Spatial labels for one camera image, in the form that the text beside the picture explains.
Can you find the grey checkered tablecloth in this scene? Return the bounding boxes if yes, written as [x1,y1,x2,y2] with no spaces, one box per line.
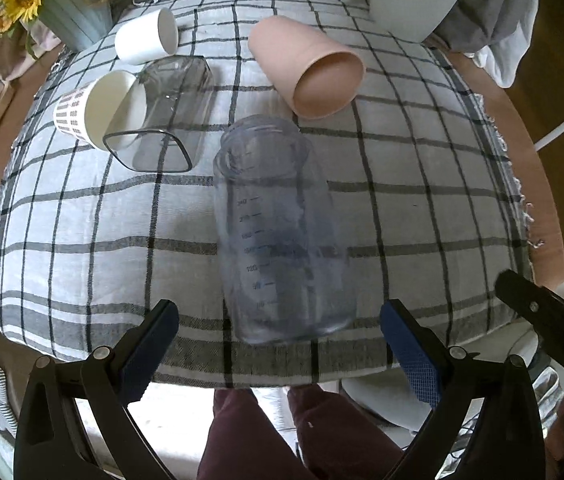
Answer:
[0,0,545,388]

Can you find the light blue ribbed flowerpot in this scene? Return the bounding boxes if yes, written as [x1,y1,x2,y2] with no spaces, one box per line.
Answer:
[37,0,113,50]

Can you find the white patterned cup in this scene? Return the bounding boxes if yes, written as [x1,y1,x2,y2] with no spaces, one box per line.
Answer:
[53,70,145,152]

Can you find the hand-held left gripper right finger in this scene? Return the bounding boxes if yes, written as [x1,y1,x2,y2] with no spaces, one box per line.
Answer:
[380,299,548,480]

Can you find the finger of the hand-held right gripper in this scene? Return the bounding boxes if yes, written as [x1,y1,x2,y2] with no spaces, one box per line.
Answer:
[495,269,564,387]

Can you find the white plant pot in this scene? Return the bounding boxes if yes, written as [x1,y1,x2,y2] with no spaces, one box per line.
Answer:
[369,0,465,43]

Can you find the pink cup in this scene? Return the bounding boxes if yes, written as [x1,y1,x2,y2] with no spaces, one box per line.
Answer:
[248,15,366,121]

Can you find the maroon pants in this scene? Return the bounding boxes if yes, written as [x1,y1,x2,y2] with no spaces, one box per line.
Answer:
[197,385,408,480]

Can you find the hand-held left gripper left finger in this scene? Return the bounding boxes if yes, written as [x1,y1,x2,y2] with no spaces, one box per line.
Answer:
[13,299,180,480]

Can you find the clear measuring cup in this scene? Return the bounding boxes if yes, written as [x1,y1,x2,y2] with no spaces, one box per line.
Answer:
[212,114,358,346]

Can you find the grey cloth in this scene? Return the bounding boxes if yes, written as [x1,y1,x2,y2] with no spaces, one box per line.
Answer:
[432,0,548,88]

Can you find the plain white cup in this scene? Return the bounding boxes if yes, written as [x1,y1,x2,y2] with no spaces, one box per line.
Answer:
[114,7,179,66]

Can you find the grey transparent square cup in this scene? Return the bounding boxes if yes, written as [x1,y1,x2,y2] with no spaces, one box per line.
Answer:
[103,56,213,173]

